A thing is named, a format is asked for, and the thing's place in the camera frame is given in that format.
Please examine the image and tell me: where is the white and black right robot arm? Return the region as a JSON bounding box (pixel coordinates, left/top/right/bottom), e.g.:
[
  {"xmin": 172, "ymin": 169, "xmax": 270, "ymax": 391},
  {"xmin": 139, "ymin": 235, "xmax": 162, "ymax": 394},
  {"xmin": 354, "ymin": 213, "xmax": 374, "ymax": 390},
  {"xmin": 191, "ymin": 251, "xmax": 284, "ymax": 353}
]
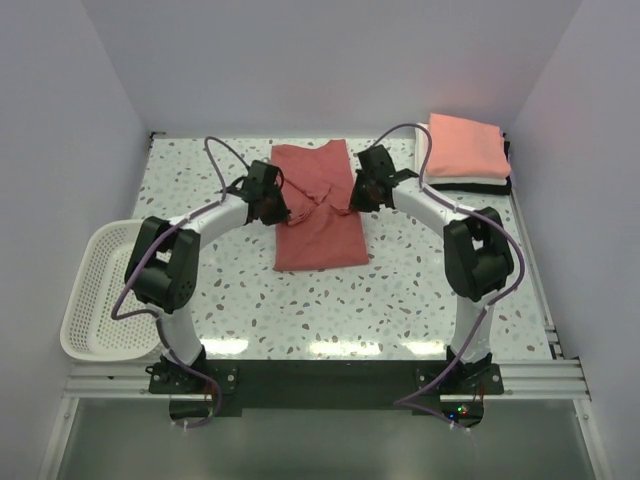
[{"xmin": 350, "ymin": 145, "xmax": 518, "ymax": 369}]

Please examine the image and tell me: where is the folded white t-shirt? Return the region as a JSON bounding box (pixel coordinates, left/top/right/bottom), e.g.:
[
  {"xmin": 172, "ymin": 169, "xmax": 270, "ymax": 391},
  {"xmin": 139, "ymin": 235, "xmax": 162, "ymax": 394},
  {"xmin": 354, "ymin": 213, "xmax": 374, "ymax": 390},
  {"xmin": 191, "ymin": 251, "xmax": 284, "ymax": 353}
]
[{"xmin": 414, "ymin": 123, "xmax": 509, "ymax": 187}]

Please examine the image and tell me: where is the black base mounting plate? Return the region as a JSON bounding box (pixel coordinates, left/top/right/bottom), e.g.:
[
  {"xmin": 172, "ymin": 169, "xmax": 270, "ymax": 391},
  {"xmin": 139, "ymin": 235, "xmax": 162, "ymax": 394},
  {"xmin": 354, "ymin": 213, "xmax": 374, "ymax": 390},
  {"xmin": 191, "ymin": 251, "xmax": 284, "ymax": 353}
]
[{"xmin": 145, "ymin": 358, "xmax": 505, "ymax": 420}]

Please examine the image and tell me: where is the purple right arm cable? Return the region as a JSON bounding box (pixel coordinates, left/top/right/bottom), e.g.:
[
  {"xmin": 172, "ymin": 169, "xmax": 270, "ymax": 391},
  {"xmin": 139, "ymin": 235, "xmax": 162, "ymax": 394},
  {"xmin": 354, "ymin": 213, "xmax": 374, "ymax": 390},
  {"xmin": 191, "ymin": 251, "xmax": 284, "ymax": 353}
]
[{"xmin": 393, "ymin": 122, "xmax": 527, "ymax": 416}]

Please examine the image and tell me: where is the white perforated plastic basket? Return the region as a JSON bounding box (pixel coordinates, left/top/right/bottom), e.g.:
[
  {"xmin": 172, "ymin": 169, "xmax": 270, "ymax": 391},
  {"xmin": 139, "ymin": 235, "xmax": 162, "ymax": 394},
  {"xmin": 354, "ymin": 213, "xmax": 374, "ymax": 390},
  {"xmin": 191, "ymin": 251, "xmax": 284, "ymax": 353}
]
[{"xmin": 60, "ymin": 219, "xmax": 160, "ymax": 362}]

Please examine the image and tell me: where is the red t-shirt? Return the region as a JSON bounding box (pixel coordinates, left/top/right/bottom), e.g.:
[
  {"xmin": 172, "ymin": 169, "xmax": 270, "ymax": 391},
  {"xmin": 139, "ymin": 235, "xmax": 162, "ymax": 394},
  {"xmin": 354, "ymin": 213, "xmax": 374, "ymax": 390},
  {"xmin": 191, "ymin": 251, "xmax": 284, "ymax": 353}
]
[{"xmin": 271, "ymin": 140, "xmax": 369, "ymax": 272}]

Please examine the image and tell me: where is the folded salmon pink t-shirt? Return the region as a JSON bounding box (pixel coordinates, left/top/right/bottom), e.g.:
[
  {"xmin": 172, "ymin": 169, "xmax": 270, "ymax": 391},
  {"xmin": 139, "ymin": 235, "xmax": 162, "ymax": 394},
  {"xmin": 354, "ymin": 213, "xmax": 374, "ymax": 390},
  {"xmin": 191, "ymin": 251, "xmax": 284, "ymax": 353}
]
[{"xmin": 426, "ymin": 113, "xmax": 511, "ymax": 180}]

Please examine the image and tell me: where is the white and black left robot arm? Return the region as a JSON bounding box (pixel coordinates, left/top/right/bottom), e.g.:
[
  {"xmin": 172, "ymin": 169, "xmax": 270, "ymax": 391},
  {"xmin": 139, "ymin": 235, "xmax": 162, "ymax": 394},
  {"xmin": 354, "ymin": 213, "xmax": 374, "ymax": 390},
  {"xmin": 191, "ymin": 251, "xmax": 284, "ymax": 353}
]
[{"xmin": 111, "ymin": 161, "xmax": 290, "ymax": 369}]

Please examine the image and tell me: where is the folded black t-shirt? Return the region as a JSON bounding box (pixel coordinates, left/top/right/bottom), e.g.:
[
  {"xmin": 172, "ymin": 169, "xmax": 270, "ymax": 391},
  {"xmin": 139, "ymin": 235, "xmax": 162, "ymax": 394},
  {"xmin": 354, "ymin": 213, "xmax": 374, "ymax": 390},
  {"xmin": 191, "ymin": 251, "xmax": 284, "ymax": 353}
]
[{"xmin": 427, "ymin": 139, "xmax": 512, "ymax": 195}]

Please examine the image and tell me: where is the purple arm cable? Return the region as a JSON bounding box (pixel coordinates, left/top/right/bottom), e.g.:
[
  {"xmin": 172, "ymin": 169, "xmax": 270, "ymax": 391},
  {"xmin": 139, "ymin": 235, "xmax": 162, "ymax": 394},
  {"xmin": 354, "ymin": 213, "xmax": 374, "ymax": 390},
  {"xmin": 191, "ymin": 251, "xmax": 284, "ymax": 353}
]
[
  {"xmin": 110, "ymin": 135, "xmax": 254, "ymax": 429},
  {"xmin": 393, "ymin": 122, "xmax": 527, "ymax": 416}
]

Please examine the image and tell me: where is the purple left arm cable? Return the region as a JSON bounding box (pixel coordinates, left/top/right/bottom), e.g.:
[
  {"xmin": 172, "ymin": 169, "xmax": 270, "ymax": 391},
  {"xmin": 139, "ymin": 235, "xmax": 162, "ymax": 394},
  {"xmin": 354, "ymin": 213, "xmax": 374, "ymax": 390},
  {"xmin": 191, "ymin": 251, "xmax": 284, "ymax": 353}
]
[{"xmin": 110, "ymin": 135, "xmax": 254, "ymax": 429}]

